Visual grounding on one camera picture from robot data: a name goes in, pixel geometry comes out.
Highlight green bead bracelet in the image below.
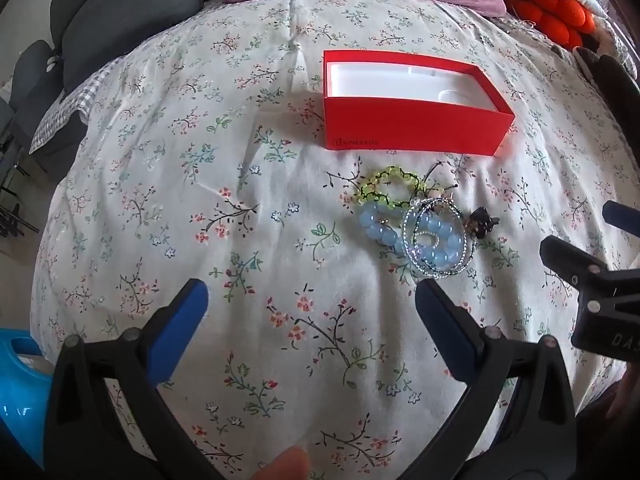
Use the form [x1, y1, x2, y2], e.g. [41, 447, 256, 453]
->
[356, 166, 437, 210]

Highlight person's left hand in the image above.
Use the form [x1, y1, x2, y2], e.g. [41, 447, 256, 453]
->
[249, 446, 312, 480]

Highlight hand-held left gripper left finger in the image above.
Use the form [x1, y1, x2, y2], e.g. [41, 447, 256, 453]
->
[42, 278, 226, 480]

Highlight floral duvet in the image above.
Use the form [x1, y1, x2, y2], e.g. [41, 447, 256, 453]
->
[30, 0, 640, 480]

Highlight grey padded chair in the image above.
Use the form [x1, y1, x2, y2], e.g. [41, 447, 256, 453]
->
[11, 40, 60, 128]

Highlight red cardboard box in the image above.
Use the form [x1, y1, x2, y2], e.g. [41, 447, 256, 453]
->
[322, 50, 517, 157]

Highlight person's right hand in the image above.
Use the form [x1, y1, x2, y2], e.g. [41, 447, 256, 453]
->
[604, 364, 640, 422]

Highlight blue plastic stool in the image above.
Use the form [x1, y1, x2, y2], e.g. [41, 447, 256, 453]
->
[0, 328, 56, 467]

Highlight orange knitted cushion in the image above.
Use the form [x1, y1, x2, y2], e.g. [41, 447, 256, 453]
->
[505, 0, 597, 51]

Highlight dark brown plush item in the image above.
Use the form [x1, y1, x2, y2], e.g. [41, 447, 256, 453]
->
[572, 47, 640, 131]

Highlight dark charm hair clip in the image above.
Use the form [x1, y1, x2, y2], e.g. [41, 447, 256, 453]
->
[465, 206, 501, 239]

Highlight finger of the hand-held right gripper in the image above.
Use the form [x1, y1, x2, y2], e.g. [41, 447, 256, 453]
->
[539, 235, 608, 311]
[602, 201, 640, 235]

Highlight silver bangles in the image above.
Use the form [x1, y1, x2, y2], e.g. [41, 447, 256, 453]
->
[401, 197, 481, 279]

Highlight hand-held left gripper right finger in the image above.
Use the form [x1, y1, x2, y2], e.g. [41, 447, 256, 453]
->
[400, 277, 579, 480]

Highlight blue bead bracelet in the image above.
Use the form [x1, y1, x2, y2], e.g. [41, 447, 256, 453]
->
[357, 203, 463, 267]

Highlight grey checkered bedsheet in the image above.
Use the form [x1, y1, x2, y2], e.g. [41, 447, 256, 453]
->
[29, 55, 126, 156]

